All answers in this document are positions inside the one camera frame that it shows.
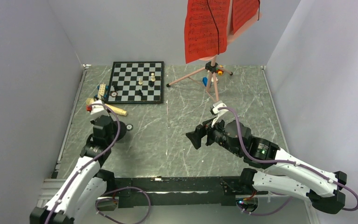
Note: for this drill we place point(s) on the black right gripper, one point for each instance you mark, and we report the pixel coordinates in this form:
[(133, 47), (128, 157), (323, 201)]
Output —
[(200, 131)]

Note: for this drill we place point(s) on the black microphone stand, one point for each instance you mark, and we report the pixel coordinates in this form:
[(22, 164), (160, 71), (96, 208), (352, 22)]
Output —
[(119, 130)]

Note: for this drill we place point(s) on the gold microphone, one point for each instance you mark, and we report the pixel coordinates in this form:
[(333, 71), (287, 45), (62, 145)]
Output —
[(116, 110)]

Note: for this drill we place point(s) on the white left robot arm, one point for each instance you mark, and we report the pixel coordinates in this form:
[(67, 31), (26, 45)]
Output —
[(83, 186)]

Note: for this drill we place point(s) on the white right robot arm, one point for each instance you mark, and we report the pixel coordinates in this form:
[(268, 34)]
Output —
[(271, 167)]

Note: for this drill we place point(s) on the blue toy block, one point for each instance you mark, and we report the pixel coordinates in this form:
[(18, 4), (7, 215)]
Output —
[(204, 81)]

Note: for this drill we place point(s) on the small black round disc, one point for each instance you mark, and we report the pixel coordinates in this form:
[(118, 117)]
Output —
[(129, 127)]

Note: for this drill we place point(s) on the orange yellow toy piece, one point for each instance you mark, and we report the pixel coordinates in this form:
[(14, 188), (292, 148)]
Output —
[(220, 72)]

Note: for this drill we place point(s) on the pink music stand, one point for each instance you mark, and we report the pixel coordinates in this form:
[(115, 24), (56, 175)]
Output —
[(211, 67)]

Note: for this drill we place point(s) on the white chess piece tall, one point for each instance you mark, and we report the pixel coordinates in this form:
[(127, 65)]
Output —
[(153, 79)]

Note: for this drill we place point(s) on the black white chessboard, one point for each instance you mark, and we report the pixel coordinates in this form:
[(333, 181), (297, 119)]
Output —
[(126, 74)]

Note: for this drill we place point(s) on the black chess piece left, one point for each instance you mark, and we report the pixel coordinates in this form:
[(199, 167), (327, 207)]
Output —
[(115, 87)]

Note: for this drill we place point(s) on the white blue toy brick car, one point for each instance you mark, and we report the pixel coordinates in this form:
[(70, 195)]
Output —
[(102, 89)]

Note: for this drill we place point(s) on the red sheet music left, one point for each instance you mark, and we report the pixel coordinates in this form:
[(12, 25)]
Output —
[(205, 30)]

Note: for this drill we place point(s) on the red sheet music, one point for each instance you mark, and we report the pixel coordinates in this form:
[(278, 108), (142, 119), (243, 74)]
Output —
[(205, 30), (244, 14)]

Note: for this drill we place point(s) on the red sheet music right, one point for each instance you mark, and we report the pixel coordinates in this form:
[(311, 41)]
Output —
[(244, 14)]

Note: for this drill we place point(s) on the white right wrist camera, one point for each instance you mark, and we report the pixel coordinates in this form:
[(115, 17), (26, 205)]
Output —
[(218, 110)]

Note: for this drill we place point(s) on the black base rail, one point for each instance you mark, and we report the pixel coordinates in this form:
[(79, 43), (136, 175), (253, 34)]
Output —
[(163, 191)]

